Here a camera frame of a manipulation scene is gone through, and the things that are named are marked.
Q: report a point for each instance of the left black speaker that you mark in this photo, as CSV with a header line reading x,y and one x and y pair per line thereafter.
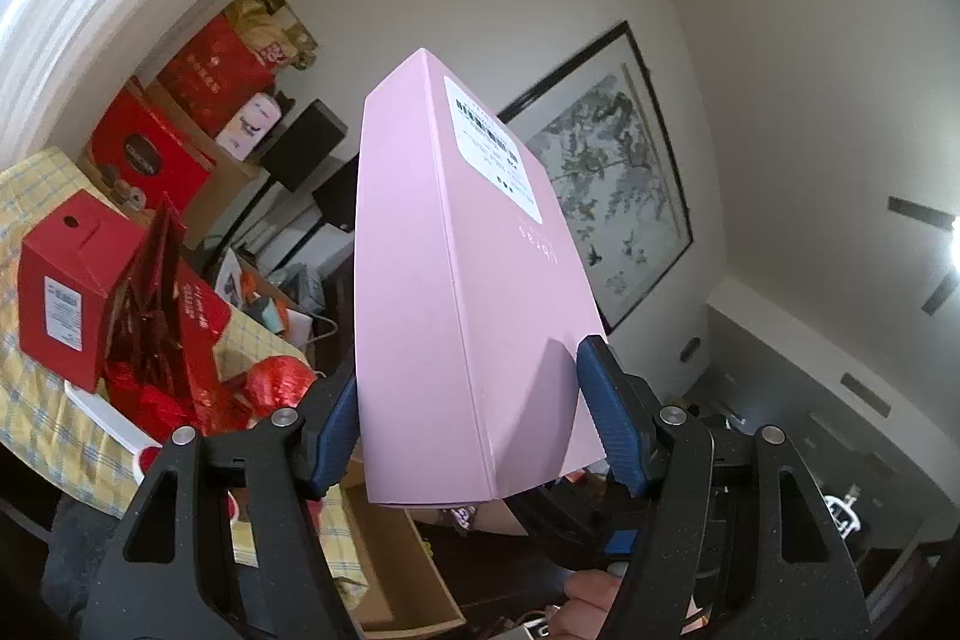
x,y
300,149

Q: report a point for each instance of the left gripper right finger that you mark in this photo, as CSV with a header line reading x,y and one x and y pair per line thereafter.
x,y
785,572

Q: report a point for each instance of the right black speaker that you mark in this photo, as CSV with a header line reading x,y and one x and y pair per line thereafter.
x,y
336,196

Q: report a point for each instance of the red foil gift bag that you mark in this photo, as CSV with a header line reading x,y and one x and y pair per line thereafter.
x,y
160,369

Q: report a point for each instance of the white red lint brush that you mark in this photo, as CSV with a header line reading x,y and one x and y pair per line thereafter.
x,y
139,444

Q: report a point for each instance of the red carton with label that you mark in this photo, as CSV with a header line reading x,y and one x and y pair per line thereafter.
x,y
72,267

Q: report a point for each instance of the framed ink painting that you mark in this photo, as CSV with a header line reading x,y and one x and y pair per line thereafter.
x,y
596,125

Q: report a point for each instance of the large open cardboard box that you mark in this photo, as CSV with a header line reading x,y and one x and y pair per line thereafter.
x,y
426,579

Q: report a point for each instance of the black speaker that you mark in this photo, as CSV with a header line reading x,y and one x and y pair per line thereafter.
x,y
300,149
336,196

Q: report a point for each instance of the red tall gift bag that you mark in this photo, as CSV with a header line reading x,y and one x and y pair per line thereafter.
x,y
214,75

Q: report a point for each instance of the small pink white box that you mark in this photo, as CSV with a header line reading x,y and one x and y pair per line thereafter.
x,y
245,130

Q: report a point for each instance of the brown cardboard box stack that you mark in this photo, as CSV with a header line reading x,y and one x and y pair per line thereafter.
x,y
229,177

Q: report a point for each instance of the person's right hand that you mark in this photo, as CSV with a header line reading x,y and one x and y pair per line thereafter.
x,y
589,598

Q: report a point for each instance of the red chocolate gift box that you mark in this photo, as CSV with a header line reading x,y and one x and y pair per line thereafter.
x,y
144,161

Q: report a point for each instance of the yellow plaid tablecloth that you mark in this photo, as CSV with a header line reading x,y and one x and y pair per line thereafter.
x,y
50,434

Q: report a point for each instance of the red foil ball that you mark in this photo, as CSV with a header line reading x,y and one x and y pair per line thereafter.
x,y
276,382

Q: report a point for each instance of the floor box of clutter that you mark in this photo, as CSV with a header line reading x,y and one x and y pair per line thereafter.
x,y
241,285

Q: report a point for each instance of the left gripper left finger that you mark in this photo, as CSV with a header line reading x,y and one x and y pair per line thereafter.
x,y
170,569

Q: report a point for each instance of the brown paper bag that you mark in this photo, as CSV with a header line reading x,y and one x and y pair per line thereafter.
x,y
273,33

